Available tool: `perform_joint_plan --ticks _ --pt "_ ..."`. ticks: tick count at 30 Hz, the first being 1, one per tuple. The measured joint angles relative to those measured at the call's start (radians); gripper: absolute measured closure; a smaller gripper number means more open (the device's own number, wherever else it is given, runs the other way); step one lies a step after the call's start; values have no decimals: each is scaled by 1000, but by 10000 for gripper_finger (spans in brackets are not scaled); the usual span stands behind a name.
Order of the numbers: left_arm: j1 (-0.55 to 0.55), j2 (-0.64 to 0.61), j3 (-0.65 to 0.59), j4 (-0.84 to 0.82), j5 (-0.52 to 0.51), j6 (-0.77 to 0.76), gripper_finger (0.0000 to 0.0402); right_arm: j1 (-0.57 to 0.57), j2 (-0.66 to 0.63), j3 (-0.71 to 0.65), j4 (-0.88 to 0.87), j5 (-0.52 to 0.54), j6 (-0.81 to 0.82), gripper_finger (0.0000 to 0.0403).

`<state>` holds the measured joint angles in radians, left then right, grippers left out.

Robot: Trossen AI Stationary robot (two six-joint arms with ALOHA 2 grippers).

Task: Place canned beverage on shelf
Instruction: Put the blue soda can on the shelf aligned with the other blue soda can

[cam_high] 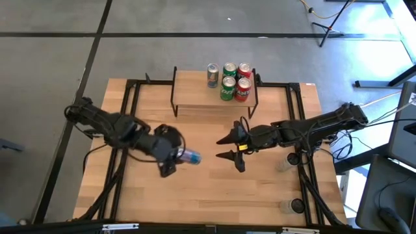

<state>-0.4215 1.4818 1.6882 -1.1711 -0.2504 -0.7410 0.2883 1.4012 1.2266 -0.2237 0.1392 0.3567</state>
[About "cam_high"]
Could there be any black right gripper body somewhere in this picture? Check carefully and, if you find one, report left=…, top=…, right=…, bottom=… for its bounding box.
left=232, top=120, right=279, bottom=173

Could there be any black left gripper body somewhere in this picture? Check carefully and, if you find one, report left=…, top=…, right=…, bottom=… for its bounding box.
left=142, top=124, right=185, bottom=179

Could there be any blue silver Red Bull can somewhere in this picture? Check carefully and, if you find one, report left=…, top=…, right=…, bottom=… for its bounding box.
left=207, top=62, right=220, bottom=89
left=177, top=148, right=203, bottom=166

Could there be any red soda can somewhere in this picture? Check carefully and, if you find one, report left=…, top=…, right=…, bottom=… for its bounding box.
left=237, top=62, right=253, bottom=81
left=234, top=77, right=252, bottom=103

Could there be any green Sprite can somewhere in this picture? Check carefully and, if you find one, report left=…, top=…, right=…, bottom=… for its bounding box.
left=220, top=76, right=237, bottom=101
left=222, top=62, right=239, bottom=79

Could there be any wooden shelf with black legs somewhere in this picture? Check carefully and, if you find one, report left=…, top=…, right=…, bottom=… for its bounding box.
left=170, top=66, right=259, bottom=120

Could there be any clear bottle with black cap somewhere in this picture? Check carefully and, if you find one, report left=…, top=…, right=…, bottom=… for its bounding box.
left=279, top=198, right=306, bottom=215
left=276, top=152, right=300, bottom=172

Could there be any dark grey desk pad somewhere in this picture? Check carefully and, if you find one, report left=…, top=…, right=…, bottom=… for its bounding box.
left=356, top=154, right=416, bottom=233

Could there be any black floor stand base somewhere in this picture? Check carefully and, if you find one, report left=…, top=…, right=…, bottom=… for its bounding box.
left=354, top=64, right=416, bottom=88

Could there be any black tripod stand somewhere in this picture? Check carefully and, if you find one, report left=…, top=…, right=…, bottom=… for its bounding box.
left=311, top=0, right=355, bottom=48

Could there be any grey desk panel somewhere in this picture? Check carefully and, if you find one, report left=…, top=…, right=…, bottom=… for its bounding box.
left=388, top=81, right=416, bottom=170

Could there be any black computer mouse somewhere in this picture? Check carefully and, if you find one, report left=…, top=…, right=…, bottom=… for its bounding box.
left=378, top=207, right=411, bottom=234

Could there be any black aluminium table frame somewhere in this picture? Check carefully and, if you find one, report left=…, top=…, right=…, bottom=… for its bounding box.
left=76, top=73, right=348, bottom=228

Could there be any black cable conduit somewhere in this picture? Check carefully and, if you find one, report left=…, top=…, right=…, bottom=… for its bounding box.
left=79, top=155, right=126, bottom=222
left=300, top=168, right=347, bottom=228

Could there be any silver metal bracket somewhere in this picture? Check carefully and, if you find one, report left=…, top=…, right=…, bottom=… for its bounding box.
left=102, top=223, right=140, bottom=231
left=281, top=227, right=321, bottom=234

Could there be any white cable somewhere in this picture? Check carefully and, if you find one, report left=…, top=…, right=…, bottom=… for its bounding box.
left=359, top=90, right=402, bottom=110

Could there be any black cable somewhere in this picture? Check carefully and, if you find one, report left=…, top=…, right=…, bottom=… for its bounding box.
left=367, top=117, right=416, bottom=128

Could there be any yellow cable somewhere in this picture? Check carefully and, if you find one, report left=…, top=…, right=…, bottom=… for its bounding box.
left=298, top=0, right=355, bottom=20

